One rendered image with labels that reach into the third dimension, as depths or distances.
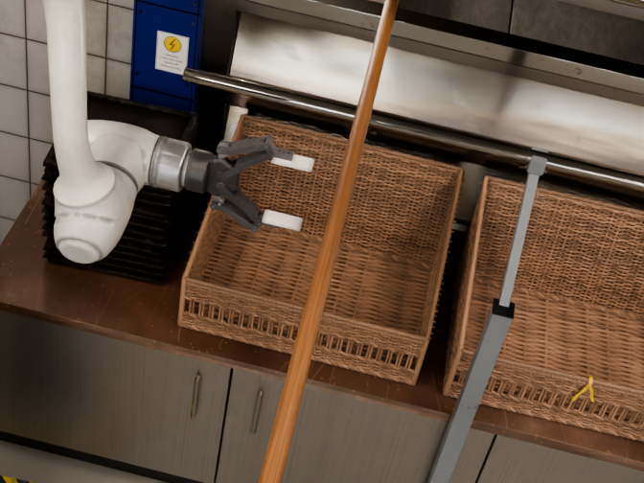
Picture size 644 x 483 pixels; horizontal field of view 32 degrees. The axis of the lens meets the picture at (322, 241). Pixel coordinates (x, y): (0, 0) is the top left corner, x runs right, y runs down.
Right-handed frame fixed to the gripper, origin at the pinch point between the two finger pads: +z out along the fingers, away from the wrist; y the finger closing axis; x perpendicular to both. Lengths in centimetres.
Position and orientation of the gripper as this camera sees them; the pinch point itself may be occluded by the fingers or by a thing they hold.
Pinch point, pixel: (300, 194)
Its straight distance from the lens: 193.9
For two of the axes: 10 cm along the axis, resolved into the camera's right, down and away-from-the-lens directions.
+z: 9.7, 2.3, -0.2
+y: -1.5, 7.3, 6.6
